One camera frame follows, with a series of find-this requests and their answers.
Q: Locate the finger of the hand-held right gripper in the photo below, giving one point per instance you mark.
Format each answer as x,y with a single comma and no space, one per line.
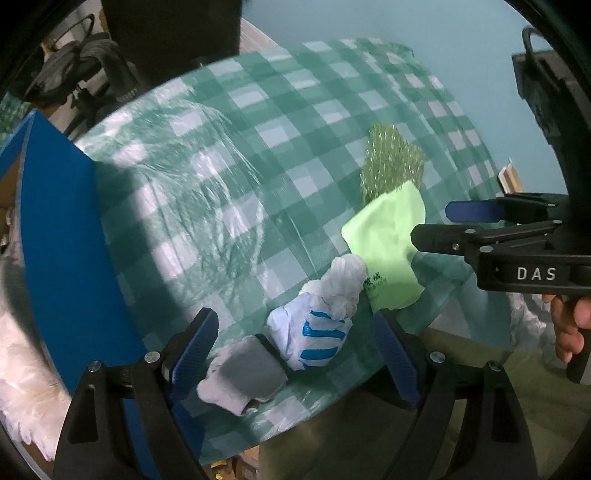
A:
438,239
471,211

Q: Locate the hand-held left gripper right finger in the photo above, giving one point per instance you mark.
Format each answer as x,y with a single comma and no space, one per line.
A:
397,360

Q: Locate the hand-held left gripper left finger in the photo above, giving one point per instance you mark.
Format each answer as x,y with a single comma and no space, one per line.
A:
194,355

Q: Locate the light green cloth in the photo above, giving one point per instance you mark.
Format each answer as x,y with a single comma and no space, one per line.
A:
388,230

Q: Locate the grey sock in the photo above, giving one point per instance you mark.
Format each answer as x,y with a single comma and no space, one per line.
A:
244,369

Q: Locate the white blue striped sock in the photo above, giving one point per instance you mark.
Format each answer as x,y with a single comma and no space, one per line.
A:
314,323

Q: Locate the green patterned sock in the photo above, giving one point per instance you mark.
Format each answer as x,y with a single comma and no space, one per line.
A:
388,161

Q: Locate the white fluffy fabric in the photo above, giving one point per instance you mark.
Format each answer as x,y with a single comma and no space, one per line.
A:
23,369

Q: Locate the blue cardboard box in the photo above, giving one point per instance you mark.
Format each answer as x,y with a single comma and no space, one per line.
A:
64,240

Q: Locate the person's right hand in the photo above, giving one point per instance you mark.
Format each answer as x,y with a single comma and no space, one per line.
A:
565,325

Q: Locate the green checkered tablecloth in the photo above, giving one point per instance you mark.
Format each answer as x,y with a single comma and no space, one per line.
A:
277,138

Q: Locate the black jacket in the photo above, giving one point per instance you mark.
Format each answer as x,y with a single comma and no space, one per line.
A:
92,60

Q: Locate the black garment rack cover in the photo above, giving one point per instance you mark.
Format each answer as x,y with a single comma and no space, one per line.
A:
175,27

